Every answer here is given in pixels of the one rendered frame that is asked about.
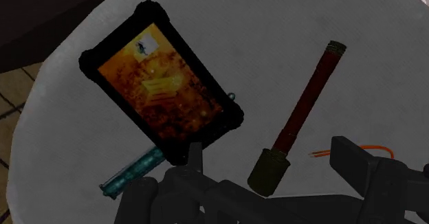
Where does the thin orange wire loop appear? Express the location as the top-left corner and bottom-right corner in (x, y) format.
(308, 144), (395, 160)

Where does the white round table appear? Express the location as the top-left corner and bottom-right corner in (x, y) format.
(5, 0), (429, 224)

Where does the red marker with green cap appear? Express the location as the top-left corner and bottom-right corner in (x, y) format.
(247, 40), (348, 198)

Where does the black tablet with orange screen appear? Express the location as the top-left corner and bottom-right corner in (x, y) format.
(78, 0), (245, 166)

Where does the teal pen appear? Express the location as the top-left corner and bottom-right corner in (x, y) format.
(99, 91), (237, 200)

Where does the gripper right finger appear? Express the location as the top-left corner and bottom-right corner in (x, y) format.
(329, 135), (429, 224)

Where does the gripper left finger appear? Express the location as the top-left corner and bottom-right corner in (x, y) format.
(113, 142), (223, 224)

